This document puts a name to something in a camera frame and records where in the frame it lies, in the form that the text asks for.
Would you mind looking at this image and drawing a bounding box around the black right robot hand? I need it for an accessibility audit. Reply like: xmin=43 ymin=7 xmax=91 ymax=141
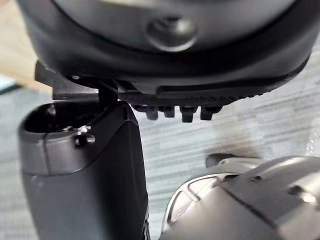
xmin=16 ymin=0 xmax=320 ymax=240

